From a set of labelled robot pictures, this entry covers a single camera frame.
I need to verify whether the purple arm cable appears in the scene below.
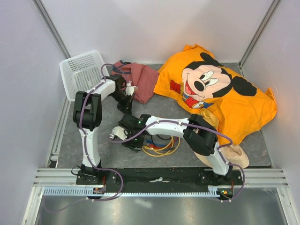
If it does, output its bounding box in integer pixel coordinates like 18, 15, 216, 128
43, 63, 128, 213
109, 119, 246, 203

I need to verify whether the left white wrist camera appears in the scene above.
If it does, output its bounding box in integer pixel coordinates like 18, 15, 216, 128
125, 81, 138, 96

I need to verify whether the orange Mickey Mouse shirt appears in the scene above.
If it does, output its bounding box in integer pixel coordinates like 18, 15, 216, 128
154, 45, 277, 145

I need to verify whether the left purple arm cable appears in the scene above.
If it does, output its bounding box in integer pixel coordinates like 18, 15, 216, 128
43, 63, 128, 213

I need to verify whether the white plastic basket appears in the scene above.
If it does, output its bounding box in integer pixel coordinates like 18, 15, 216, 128
60, 50, 109, 102

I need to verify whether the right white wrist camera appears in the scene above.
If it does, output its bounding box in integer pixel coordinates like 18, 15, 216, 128
109, 126, 128, 140

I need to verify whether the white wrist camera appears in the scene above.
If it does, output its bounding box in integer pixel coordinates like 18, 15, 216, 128
125, 81, 138, 96
109, 126, 128, 140

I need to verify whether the yellow ethernet cable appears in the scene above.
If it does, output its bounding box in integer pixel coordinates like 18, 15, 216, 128
142, 135, 181, 157

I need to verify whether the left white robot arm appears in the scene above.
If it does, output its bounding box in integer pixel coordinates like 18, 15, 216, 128
73, 77, 135, 184

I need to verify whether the red ethernet cable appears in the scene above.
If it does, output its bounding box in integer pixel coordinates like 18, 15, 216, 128
142, 138, 175, 150

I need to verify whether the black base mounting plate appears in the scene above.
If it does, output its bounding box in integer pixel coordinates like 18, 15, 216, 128
76, 167, 243, 186

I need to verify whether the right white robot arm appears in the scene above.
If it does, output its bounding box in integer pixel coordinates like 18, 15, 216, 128
112, 114, 233, 185

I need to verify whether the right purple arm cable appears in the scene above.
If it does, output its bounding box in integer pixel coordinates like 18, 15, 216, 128
109, 119, 246, 203

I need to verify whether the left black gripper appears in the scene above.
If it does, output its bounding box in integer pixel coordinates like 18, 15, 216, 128
109, 91, 134, 116

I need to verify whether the slotted metal cable duct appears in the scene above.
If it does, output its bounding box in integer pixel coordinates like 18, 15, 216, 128
44, 187, 232, 197

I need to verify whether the beige hat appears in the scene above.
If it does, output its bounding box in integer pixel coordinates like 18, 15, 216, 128
194, 145, 249, 169

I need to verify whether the red folded shirt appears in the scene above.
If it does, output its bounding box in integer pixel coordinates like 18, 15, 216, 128
112, 60, 159, 104

